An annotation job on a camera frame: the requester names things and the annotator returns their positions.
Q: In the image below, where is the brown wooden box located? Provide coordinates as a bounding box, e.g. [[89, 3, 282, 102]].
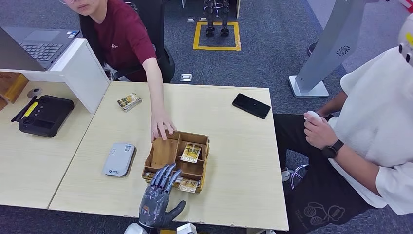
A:
[[0, 71, 29, 111]]

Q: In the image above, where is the wooden organizer box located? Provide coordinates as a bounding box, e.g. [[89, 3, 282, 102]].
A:
[[142, 131, 210, 194]]

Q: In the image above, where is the black controller device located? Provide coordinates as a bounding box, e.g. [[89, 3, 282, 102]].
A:
[[10, 94, 75, 138]]

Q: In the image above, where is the yellow sticker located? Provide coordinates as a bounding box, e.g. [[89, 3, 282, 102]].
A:
[[23, 101, 39, 117]]

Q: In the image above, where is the black office chair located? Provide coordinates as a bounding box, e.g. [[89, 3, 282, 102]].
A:
[[113, 0, 176, 84]]

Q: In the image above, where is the stack of printed cards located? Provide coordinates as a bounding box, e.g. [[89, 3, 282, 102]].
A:
[[116, 93, 143, 113]]

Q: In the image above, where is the yellow printed card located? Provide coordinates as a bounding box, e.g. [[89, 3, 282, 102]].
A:
[[177, 179, 199, 194], [180, 143, 202, 164]]

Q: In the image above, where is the grey kiosk stand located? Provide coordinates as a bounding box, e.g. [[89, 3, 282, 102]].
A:
[[288, 0, 381, 98]]

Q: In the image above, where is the black robot leg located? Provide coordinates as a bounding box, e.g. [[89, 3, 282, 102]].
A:
[[205, 0, 216, 37], [220, 0, 230, 37]]

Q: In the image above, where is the white handheld remote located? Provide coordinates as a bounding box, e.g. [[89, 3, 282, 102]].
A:
[[303, 111, 323, 124]]

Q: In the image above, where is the white cap with holes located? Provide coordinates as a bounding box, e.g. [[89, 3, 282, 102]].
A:
[[397, 13, 413, 68]]

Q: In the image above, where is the black smartphone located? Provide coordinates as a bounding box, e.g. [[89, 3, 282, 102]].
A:
[[232, 93, 272, 120]]

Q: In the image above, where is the person's left hand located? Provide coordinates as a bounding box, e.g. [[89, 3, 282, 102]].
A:
[[150, 110, 177, 143], [303, 115, 339, 150]]

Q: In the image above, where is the white desk riser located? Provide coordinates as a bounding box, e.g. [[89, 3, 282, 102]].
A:
[[0, 37, 112, 114]]

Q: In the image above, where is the yellow floor tape square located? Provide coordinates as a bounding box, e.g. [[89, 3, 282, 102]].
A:
[[193, 21, 242, 51]]

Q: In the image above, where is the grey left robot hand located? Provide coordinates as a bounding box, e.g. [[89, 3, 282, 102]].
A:
[[138, 163, 187, 229]]

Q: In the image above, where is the grey laptop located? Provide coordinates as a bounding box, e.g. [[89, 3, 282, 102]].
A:
[[0, 26, 80, 72]]

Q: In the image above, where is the person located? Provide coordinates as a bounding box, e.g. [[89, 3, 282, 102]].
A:
[[58, 0, 177, 143], [273, 46, 413, 234]]

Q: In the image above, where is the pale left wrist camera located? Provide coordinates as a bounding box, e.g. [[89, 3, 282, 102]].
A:
[[175, 223, 197, 234]]

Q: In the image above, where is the black wristwatch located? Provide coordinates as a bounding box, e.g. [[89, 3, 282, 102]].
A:
[[321, 139, 345, 159]]

